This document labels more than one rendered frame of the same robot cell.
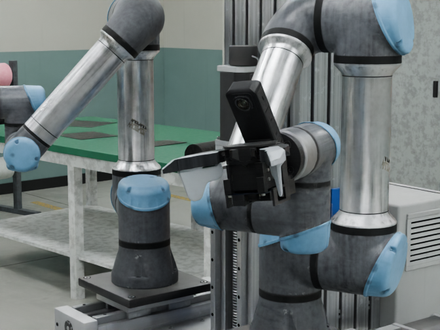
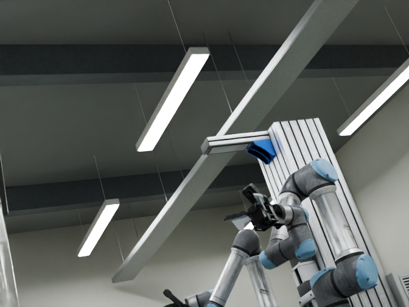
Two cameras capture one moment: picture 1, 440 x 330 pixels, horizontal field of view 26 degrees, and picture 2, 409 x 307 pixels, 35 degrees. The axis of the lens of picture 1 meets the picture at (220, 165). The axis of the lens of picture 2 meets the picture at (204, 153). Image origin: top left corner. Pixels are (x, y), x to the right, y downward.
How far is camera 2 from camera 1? 1.28 m
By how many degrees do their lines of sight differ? 35
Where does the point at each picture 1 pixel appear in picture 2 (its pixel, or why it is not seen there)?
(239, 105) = (248, 194)
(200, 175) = (240, 220)
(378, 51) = (321, 182)
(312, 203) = (300, 232)
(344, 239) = (340, 264)
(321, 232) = (308, 242)
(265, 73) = not seen: hidden behind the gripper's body
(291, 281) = (328, 296)
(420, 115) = not seen: outside the picture
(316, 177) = (297, 221)
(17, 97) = (205, 295)
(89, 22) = not seen: outside the picture
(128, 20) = (240, 239)
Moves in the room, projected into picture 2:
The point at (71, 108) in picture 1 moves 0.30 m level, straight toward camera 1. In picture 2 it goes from (226, 284) to (217, 270)
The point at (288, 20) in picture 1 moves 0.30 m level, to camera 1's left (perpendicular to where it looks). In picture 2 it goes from (284, 188) to (216, 215)
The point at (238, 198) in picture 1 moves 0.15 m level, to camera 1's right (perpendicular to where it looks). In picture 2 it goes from (257, 224) to (299, 208)
